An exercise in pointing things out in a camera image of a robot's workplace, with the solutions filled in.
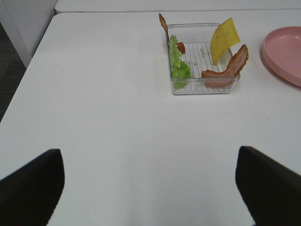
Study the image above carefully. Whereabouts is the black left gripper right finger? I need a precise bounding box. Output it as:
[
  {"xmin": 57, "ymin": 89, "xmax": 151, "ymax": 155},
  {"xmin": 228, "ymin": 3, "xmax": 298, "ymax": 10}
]
[{"xmin": 235, "ymin": 146, "xmax": 301, "ymax": 226}]

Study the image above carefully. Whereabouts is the yellow cheese slice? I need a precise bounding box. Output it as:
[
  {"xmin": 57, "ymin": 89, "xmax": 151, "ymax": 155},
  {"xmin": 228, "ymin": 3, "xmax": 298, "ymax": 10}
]
[{"xmin": 210, "ymin": 17, "xmax": 241, "ymax": 65}]

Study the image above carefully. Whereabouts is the pink round plate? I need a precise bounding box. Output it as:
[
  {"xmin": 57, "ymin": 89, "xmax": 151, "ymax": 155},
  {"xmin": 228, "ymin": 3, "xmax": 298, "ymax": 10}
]
[{"xmin": 262, "ymin": 26, "xmax": 301, "ymax": 87}]

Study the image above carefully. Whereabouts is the long bacon strip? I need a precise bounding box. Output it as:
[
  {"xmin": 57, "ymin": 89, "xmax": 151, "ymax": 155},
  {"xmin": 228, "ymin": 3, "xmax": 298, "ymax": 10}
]
[{"xmin": 158, "ymin": 13, "xmax": 185, "ymax": 54}]

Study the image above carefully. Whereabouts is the clear plastic ingredient tray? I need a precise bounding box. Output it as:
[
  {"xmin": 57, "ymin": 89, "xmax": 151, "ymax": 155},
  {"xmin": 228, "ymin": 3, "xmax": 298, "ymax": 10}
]
[{"xmin": 166, "ymin": 23, "xmax": 240, "ymax": 95}]

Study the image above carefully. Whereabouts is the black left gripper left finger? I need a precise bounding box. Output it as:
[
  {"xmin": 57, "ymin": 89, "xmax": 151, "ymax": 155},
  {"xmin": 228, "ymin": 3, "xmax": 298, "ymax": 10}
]
[{"xmin": 0, "ymin": 149, "xmax": 64, "ymax": 226}]

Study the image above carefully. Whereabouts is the green lettuce leaf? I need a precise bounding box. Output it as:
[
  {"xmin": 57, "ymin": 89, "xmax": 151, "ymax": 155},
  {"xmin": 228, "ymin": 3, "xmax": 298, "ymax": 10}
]
[{"xmin": 168, "ymin": 35, "xmax": 192, "ymax": 79}]

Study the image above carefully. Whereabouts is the short bacon strip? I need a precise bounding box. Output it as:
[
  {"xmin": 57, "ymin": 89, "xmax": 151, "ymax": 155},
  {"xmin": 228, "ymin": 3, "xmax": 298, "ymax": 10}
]
[{"xmin": 201, "ymin": 44, "xmax": 249, "ymax": 89}]

